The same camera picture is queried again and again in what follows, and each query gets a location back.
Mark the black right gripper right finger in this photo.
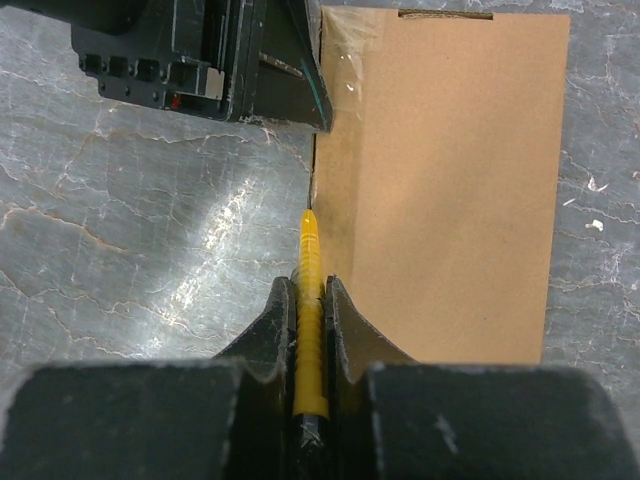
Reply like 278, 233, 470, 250
325, 277, 639, 479

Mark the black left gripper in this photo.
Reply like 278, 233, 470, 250
71, 1, 333, 132

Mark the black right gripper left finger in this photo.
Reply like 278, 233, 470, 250
1, 277, 295, 479

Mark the yellow utility knife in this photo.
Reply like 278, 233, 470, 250
292, 209, 331, 479

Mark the brown cardboard express box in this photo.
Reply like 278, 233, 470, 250
311, 6, 570, 364

